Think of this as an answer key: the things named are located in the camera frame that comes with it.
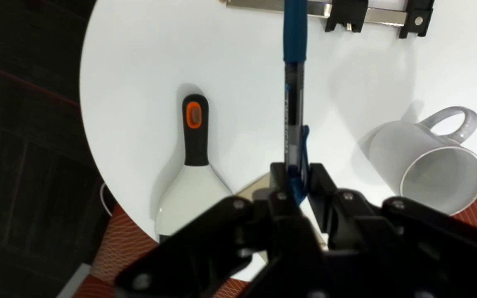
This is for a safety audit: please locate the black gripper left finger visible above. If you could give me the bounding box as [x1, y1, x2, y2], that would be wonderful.
[112, 162, 319, 298]

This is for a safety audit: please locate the blue pen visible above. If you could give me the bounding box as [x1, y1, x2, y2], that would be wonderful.
[278, 0, 312, 203]

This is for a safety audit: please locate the steel bar clamp orange handle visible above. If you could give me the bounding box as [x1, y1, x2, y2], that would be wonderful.
[218, 0, 435, 39]

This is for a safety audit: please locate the white ceramic mug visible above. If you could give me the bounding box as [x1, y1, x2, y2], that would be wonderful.
[365, 104, 477, 216]

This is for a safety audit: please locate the white scraper black orange handle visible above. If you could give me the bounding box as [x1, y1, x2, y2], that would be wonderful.
[153, 92, 235, 244]

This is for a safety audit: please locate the round white table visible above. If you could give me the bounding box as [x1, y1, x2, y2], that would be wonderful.
[77, 0, 477, 283]

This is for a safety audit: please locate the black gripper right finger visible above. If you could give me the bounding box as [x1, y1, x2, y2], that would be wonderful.
[302, 162, 477, 298]

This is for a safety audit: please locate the white floor cable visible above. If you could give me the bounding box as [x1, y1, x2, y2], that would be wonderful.
[97, 180, 115, 220]

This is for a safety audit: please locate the orange patterned sofa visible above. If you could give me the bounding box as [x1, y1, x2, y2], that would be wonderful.
[85, 104, 477, 298]

